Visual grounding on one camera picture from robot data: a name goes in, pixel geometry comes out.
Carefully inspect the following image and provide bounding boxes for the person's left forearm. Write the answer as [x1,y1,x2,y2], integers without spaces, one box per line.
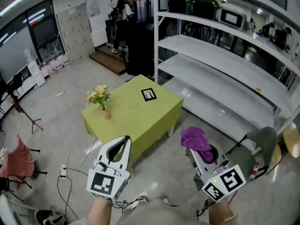
[86,196,118,225]

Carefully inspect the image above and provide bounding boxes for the folding chair with pink cloth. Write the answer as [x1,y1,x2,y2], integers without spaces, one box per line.
[0,134,48,203]

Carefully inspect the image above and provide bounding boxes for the red and white bottle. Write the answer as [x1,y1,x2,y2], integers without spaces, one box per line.
[249,161,261,181]

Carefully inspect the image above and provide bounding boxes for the stacked white boxes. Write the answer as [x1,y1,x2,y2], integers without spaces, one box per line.
[88,14,109,48]

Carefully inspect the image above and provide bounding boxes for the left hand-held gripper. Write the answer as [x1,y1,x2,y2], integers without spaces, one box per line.
[86,136,132,203]

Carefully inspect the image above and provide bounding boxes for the red and black floor stand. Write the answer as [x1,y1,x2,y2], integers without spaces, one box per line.
[6,85,45,135]

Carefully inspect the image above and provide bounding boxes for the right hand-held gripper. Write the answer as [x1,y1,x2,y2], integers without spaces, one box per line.
[186,143,247,203]

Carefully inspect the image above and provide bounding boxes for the person's right forearm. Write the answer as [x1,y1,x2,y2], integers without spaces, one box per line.
[208,198,235,225]

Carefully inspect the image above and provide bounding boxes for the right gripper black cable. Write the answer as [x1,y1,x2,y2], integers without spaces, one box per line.
[195,199,212,218]

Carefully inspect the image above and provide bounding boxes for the purple cloth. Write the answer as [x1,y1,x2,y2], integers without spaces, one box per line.
[180,126,214,165]

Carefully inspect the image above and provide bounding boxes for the black picture frame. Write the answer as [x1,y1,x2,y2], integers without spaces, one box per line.
[141,87,158,102]

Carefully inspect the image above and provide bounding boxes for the table with green tablecloth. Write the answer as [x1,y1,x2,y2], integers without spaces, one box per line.
[81,74,185,166]

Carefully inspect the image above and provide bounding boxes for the white water dispenser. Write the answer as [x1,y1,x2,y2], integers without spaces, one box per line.
[22,47,46,88]

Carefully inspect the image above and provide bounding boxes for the black floor cable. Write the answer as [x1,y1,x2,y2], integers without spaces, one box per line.
[57,167,89,221]

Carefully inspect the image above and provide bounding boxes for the white box with black window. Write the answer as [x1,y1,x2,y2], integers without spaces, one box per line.
[217,3,249,31]

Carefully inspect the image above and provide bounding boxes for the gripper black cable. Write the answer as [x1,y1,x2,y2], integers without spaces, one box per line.
[195,199,212,218]
[109,195,149,214]

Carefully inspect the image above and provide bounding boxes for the brown wooden step platform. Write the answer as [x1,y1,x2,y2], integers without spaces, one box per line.
[89,45,128,77]

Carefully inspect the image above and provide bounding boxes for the black framed glass window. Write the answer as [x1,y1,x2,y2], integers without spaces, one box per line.
[0,0,67,85]

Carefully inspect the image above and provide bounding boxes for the long white power strip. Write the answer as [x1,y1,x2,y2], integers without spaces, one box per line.
[84,140,103,155]

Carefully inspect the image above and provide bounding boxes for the grey metal locker cabinet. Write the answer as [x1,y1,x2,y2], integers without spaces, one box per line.
[56,3,96,66]

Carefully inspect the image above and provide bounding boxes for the black and white shoe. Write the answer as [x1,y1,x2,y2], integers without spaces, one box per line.
[35,208,69,225]

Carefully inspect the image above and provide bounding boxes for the grey plastic chair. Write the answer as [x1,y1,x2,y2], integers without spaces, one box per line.
[225,126,279,180]

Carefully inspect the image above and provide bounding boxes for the white metal shelf rack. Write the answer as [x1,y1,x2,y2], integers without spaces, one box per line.
[153,0,300,151]

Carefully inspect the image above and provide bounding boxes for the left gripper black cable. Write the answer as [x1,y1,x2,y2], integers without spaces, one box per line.
[109,195,149,214]

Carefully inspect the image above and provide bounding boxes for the round wooden stool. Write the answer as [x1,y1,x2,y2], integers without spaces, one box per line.
[283,120,300,159]
[266,144,282,175]

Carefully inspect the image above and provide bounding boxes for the yellow and white flower bouquet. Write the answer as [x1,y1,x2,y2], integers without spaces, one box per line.
[86,84,112,110]

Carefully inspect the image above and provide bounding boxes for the tan ceramic vase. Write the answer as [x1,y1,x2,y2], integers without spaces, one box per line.
[101,106,112,121]

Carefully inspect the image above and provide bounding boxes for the black chair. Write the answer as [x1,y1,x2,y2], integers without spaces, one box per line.
[12,72,24,96]

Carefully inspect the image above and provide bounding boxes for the person's beige clothing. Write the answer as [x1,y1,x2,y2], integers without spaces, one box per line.
[70,198,240,225]

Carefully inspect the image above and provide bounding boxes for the black upright panel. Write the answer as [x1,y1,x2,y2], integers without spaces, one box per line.
[126,22,156,77]

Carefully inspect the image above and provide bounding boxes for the dark green bin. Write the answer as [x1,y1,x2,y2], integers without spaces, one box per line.
[192,0,221,21]
[167,0,194,15]

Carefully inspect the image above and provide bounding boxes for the clear water jug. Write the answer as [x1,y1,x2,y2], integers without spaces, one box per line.
[45,62,56,76]
[53,57,63,72]
[61,52,71,68]

